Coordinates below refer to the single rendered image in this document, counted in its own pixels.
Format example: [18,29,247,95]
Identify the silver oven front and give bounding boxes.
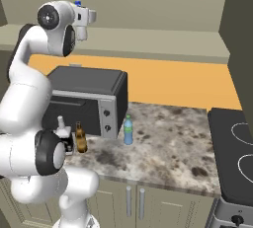
[205,195,253,228]

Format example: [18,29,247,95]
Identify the black oven knob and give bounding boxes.
[230,214,245,226]

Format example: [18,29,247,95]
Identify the black hob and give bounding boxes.
[207,107,253,207]

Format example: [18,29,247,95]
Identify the silver cupboard door handle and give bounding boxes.
[125,185,132,218]
[138,188,146,221]

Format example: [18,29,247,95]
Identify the olive base cupboard door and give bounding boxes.
[0,177,62,228]
[135,185,215,228]
[86,178,138,228]

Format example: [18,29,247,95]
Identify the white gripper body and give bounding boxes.
[75,24,89,41]

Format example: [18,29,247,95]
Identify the olive wall cupboard run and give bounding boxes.
[0,0,252,64]

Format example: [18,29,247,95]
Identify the blue water bottle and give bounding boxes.
[123,114,134,146]

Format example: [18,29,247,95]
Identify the white bottle with dark label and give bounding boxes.
[53,114,75,157]

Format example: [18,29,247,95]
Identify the dark olive wall cupboard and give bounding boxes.
[217,0,253,137]

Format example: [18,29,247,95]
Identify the black toaster oven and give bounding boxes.
[42,65,129,140]

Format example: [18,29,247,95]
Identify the brown beer bottle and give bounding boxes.
[74,120,89,154]

